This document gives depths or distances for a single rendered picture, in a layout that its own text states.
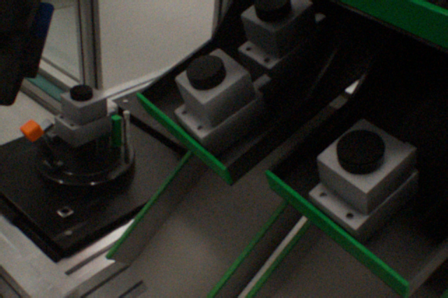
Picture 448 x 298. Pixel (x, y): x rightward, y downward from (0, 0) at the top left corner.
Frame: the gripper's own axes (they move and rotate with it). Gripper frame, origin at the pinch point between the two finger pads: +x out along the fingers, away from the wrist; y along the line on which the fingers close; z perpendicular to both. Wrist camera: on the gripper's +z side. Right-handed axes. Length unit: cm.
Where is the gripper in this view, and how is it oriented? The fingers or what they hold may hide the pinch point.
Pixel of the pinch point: (22, 52)
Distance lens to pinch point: 55.5
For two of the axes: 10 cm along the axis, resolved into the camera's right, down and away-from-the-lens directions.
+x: -0.7, 5.2, 8.5
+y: -0.9, 8.5, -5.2
